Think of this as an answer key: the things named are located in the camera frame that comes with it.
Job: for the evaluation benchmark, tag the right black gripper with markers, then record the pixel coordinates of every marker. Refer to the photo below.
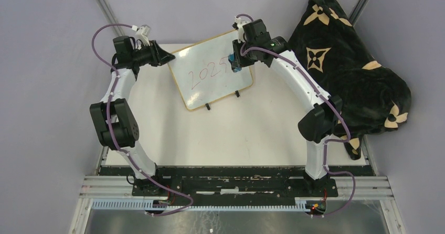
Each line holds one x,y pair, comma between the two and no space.
239,61

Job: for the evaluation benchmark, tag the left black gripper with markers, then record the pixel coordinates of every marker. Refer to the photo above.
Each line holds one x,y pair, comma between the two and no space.
159,56

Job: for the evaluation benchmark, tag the blue whiteboard eraser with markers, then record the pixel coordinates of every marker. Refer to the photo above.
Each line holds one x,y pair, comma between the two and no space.
233,63

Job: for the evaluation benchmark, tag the wood framed whiteboard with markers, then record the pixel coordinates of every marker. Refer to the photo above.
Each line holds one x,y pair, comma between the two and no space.
203,74

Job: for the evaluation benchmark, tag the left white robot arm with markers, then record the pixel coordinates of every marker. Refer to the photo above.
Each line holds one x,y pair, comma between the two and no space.
112,117

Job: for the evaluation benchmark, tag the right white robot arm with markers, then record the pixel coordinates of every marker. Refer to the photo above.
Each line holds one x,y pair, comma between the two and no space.
322,109

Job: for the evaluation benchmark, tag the black floral blanket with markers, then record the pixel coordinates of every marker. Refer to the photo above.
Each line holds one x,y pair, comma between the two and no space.
375,99

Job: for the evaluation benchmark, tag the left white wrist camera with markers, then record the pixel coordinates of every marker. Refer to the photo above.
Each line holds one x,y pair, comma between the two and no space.
142,34

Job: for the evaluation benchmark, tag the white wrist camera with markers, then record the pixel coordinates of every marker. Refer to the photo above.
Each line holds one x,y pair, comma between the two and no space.
142,34
238,26

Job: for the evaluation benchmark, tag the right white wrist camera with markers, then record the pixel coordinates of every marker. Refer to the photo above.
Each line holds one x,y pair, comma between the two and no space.
238,26

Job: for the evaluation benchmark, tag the black mounting base plate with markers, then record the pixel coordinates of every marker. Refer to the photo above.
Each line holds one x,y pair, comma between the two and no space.
237,186

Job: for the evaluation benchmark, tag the grey cable duct strip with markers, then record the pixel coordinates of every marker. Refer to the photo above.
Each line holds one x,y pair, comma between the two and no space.
154,205

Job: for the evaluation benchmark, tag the aluminium frame rail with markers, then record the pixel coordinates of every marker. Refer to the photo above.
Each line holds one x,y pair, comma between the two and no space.
364,188

